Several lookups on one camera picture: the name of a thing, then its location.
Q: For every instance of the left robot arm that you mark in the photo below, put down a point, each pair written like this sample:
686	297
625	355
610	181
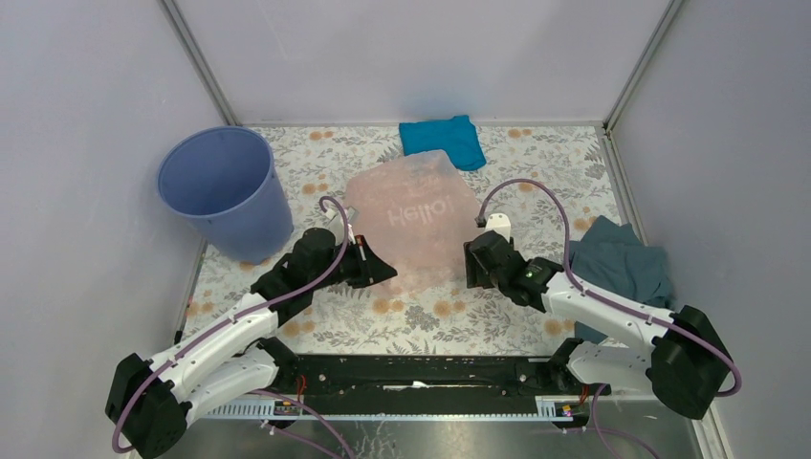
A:
152	402

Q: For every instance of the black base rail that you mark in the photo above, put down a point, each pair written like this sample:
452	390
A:
376	377

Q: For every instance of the pink plastic trash bag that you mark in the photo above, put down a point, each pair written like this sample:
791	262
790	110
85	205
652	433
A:
415	212

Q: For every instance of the teal folded cloth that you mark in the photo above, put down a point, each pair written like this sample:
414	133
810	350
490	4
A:
457	137

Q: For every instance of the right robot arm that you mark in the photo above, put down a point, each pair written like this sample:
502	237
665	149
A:
676	356

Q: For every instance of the white slotted cable duct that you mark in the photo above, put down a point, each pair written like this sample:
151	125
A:
421	407

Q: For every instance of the blue plastic trash bin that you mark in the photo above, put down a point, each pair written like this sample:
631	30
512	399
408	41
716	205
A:
223	182

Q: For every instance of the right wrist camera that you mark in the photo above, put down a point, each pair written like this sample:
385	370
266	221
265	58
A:
498	222

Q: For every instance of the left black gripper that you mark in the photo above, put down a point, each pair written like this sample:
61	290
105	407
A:
371	269

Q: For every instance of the dark blue crumpled cloth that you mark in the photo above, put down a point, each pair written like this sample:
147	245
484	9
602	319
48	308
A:
612	257

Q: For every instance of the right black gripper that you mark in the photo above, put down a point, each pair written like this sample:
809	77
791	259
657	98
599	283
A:
473	274

